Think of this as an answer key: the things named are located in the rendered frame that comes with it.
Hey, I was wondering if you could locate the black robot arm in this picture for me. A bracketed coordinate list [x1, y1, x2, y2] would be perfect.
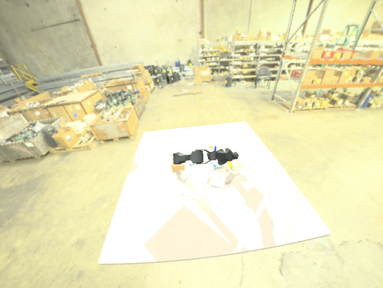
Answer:
[173, 149, 239, 166]

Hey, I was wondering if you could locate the white keyboard with letter keys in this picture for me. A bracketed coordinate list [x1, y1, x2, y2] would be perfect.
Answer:
[210, 160, 223, 170]

